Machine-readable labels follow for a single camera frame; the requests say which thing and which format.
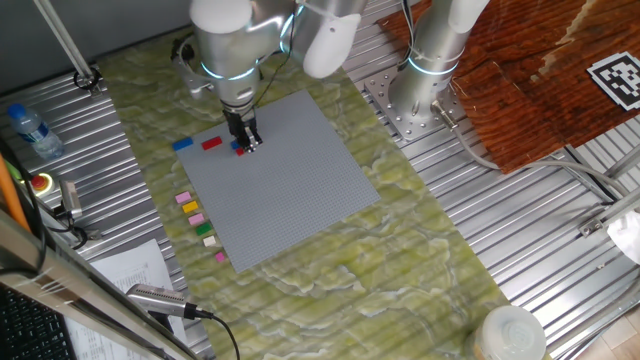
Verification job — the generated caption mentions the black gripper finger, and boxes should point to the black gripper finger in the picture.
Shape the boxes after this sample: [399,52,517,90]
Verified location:
[229,125,248,152]
[243,122,264,154]

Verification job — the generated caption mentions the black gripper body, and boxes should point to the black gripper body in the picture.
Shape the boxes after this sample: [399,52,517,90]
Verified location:
[222,102,258,131]

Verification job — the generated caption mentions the grey Lego baseplate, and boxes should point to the grey Lego baseplate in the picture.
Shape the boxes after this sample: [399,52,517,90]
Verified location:
[174,89,381,274]

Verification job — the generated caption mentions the printed white paper sheets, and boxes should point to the printed white paper sheets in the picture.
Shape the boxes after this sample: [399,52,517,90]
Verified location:
[64,238,189,360]

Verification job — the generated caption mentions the small grey box device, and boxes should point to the small grey box device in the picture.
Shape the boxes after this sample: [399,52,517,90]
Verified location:
[58,179,84,220]

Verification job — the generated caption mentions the green marble pattern mat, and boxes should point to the green marble pattern mat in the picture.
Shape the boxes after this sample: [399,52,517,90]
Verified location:
[94,14,551,360]

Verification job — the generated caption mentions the slanted aluminium pole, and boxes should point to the slanted aluminium pole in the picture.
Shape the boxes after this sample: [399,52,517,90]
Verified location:
[32,0,101,91]

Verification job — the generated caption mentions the red emergency stop button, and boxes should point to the red emergency stop button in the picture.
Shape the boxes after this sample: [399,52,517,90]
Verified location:
[27,172,55,197]

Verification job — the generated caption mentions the clear water bottle blue cap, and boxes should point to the clear water bottle blue cap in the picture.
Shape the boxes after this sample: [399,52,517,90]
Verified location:
[6,102,66,161]

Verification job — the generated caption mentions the orange pole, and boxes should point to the orange pole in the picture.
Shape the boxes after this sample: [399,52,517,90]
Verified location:
[0,152,31,234]

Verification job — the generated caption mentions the black keyboard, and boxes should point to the black keyboard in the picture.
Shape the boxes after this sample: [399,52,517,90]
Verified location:
[0,284,79,360]

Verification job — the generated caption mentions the white plastic jar lid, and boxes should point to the white plastic jar lid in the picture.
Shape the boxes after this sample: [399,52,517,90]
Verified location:
[464,304,548,360]

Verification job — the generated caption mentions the black white fiducial marker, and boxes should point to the black white fiducial marker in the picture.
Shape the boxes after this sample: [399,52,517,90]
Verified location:
[586,51,640,112]

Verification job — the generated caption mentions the plain aluminium profile bar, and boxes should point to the plain aluminium profile bar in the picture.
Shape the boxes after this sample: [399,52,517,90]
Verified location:
[602,144,640,181]

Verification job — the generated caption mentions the white cloth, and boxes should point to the white cloth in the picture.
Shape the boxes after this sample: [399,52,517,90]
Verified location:
[606,209,640,266]

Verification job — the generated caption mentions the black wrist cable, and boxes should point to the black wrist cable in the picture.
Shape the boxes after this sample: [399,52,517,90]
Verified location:
[252,4,301,109]

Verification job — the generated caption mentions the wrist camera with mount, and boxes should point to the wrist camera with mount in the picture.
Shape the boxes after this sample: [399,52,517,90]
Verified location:
[170,34,214,100]

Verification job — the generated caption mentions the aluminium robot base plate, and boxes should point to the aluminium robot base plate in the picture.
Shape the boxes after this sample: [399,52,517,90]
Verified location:
[362,64,469,142]

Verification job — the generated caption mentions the black ring clamp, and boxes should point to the black ring clamp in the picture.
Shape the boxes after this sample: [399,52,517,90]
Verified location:
[73,67,104,94]

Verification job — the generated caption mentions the grey camera device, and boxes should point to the grey camera device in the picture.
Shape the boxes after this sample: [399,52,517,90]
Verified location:
[124,283,189,321]

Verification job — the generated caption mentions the black camera device cable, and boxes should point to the black camera device cable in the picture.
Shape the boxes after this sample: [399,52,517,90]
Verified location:
[184,302,242,360]

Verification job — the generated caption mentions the black base cable bundle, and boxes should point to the black base cable bundle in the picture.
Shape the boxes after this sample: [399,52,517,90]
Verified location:
[397,0,419,71]

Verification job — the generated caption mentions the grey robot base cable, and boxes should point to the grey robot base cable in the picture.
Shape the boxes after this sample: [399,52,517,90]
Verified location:
[430,99,632,201]

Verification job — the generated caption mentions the metal frame bar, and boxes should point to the metal frame bar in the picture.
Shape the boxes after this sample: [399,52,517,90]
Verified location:
[0,207,201,360]

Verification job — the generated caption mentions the aluminium profile bar with bracket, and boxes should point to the aluminium profile bar with bracket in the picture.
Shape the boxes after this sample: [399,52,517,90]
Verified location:
[578,187,640,239]

